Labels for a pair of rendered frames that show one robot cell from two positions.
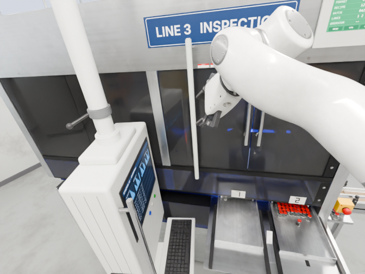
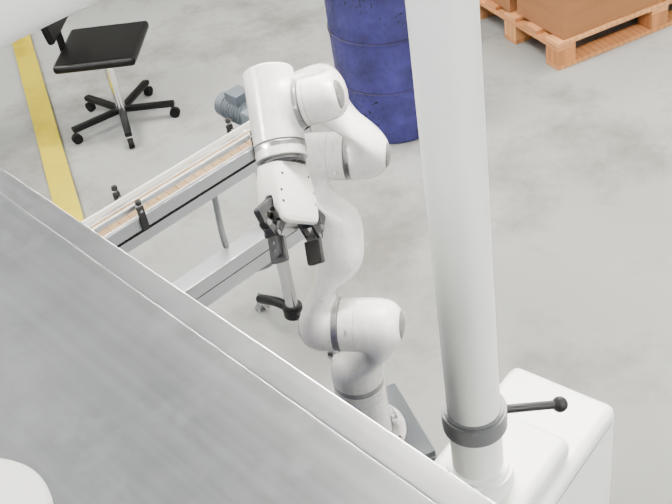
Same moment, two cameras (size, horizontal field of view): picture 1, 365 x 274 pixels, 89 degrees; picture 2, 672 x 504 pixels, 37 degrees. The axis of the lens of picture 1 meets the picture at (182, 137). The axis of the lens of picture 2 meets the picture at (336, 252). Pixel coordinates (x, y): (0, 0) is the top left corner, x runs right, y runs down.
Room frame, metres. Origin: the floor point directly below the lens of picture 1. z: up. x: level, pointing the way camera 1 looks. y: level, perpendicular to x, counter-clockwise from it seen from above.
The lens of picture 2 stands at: (1.49, 0.72, 2.74)
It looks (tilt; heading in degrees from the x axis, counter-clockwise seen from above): 39 degrees down; 217
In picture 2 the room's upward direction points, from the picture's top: 10 degrees counter-clockwise
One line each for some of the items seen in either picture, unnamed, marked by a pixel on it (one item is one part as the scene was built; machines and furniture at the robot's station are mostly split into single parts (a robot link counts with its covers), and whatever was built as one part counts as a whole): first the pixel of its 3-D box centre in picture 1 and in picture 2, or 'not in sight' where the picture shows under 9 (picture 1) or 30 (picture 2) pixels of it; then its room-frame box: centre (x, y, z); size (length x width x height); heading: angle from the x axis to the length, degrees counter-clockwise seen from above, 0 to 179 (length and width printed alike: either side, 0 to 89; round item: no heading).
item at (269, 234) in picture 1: (270, 246); not in sight; (0.55, -0.42, 0.91); 0.14 x 0.03 x 0.06; 164
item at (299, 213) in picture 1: (293, 213); not in sight; (0.74, -0.65, 0.91); 0.18 x 0.02 x 0.05; 74
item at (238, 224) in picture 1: (237, 218); not in sight; (0.75, -0.29, 0.90); 0.34 x 0.26 x 0.04; 164
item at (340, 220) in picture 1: (335, 212); not in sight; (0.74, -0.92, 0.87); 0.14 x 0.13 x 0.02; 164
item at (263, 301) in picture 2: not in sight; (294, 317); (-0.77, -1.22, 0.07); 0.50 x 0.08 x 0.14; 74
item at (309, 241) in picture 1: (297, 226); not in sight; (0.65, -0.62, 0.90); 0.34 x 0.26 x 0.04; 164
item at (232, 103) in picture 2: not in sight; (246, 109); (-0.95, -1.38, 0.90); 0.28 x 0.12 x 0.14; 74
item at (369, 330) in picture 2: not in sight; (366, 343); (0.17, -0.22, 1.16); 0.19 x 0.12 x 0.24; 111
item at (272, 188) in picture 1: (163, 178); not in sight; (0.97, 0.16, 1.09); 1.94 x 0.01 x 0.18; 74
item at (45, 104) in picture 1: (51, 121); not in sight; (1.17, 0.86, 1.51); 0.48 x 0.01 x 0.59; 74
